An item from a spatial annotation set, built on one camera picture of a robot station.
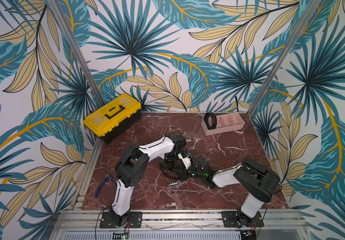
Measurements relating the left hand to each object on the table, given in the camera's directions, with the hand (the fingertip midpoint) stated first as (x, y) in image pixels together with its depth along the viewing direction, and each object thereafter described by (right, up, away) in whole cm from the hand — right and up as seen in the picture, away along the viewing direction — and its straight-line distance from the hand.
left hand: (172, 168), depth 88 cm
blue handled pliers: (-39, -7, -4) cm, 40 cm away
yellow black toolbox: (-36, +29, +6) cm, 47 cm away
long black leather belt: (+3, +3, -9) cm, 10 cm away
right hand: (+1, +1, -2) cm, 2 cm away
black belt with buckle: (+28, +29, +10) cm, 41 cm away
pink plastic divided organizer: (+41, +28, +29) cm, 58 cm away
